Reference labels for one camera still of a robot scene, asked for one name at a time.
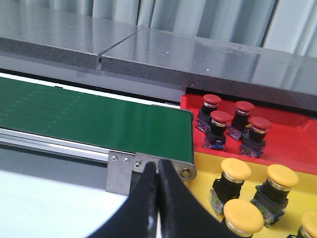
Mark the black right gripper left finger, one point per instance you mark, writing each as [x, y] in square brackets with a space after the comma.
[137, 217]

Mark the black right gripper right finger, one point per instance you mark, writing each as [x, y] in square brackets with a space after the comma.
[181, 215]

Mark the yellow mushroom push button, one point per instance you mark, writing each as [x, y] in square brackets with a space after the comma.
[228, 185]
[308, 228]
[242, 218]
[271, 196]

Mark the red mushroom push button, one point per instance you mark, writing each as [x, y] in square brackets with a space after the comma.
[211, 103]
[214, 137]
[240, 123]
[253, 142]

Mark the green conveyor belt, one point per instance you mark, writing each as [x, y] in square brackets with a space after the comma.
[96, 120]

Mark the yellow plastic tray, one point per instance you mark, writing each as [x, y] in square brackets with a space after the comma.
[302, 197]

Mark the red plastic tray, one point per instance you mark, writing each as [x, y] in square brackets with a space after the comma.
[292, 141]

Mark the grey stone countertop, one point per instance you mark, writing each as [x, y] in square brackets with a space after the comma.
[71, 49]

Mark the steel conveyor support bracket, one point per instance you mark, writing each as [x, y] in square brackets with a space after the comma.
[119, 172]

